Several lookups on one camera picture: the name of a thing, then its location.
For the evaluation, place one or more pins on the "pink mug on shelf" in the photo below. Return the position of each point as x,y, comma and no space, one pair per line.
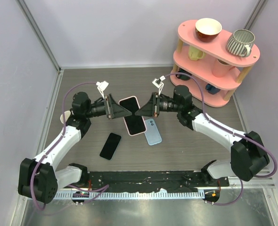
221,68

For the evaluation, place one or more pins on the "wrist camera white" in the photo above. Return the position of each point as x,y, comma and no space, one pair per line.
101,86
159,83

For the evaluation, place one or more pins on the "dark green mug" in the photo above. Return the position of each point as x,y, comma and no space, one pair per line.
185,76

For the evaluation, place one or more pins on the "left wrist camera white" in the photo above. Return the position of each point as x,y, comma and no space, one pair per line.
101,86

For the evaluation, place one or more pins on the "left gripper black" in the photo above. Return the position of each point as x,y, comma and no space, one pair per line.
114,110

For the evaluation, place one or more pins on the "white slotted cable duct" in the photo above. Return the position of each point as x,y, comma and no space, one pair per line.
162,194

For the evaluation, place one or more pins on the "blue mug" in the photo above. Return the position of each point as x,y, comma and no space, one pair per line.
212,89

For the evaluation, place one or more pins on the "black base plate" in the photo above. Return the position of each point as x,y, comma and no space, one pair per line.
152,181

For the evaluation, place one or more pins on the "pink phone case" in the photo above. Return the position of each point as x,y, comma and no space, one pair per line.
132,122

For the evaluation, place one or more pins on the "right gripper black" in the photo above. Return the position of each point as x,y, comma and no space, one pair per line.
151,108

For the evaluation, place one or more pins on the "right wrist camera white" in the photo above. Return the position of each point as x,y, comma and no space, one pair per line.
159,83

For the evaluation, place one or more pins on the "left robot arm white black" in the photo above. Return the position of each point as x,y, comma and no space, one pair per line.
39,177

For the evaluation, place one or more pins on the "blue phone case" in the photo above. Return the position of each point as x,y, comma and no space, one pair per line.
152,134

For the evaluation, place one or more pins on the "yellow mug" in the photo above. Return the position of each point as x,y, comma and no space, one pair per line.
195,54

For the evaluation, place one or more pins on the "pink three-tier shelf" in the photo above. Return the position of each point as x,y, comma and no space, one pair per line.
201,70

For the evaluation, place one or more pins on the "grey striped mug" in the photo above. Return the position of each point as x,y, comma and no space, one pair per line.
240,43

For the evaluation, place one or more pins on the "red bowl white inside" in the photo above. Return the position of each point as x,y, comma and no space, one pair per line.
207,29

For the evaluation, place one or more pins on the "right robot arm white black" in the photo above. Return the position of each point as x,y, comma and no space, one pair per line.
247,158

